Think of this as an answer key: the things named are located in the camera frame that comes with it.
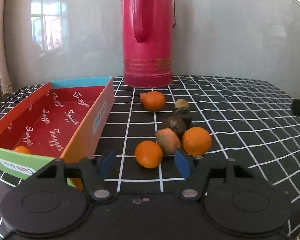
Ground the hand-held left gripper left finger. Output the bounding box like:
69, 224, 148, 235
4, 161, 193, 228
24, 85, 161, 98
36, 149, 118, 202

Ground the red thermos jug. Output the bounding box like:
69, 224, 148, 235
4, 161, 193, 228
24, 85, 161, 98
120, 0, 176, 88

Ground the black white-grid tablecloth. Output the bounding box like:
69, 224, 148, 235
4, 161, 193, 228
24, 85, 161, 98
0, 74, 300, 240

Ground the orange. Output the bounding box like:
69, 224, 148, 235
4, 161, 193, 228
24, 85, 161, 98
14, 146, 31, 155
140, 91, 166, 112
182, 127, 212, 156
135, 141, 164, 169

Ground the colourful cardboard box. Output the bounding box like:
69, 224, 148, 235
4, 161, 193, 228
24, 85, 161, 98
0, 76, 115, 190

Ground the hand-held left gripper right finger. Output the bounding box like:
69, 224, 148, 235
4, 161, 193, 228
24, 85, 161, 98
174, 149, 254, 202

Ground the dark brown water chestnut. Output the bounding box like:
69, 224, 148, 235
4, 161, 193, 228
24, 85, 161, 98
161, 117, 188, 140
172, 107, 192, 128

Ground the light brown chestnut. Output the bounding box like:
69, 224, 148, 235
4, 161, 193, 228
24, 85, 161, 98
175, 98, 190, 110

